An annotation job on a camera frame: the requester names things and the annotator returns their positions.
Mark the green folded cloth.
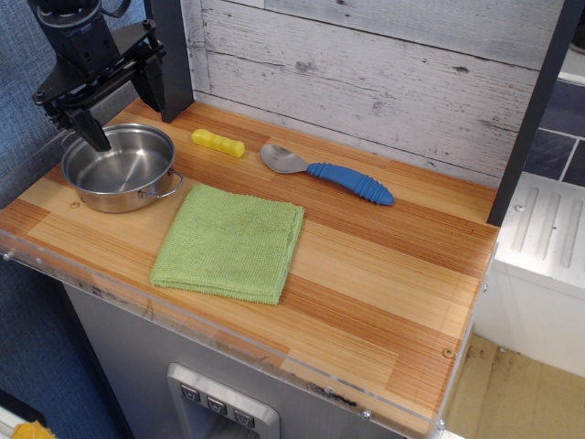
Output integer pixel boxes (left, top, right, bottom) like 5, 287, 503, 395
150, 185, 304, 305

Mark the dark grey post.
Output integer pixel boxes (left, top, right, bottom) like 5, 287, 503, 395
487, 0, 584, 226
144, 0, 193, 123

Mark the dark grey right post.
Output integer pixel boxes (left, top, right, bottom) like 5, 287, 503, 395
487, 0, 584, 226

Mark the yellow plastic block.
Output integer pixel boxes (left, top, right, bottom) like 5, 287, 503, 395
191, 129, 245, 157

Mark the dark grey left post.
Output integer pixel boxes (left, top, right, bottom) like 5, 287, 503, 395
144, 0, 193, 123

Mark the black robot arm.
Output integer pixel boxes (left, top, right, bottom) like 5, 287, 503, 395
28, 1, 165, 152

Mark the stainless steel pot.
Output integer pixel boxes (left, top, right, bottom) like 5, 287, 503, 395
61, 123, 185, 213

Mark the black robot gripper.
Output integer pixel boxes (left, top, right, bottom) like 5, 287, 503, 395
31, 8, 165, 152

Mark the blue handled metal spoon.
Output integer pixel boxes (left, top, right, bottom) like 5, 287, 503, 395
260, 145, 395, 206

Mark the silver dispenser panel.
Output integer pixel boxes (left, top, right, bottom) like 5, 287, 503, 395
167, 363, 281, 438

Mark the white toy sink unit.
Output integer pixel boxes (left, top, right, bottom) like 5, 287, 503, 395
473, 173, 584, 375

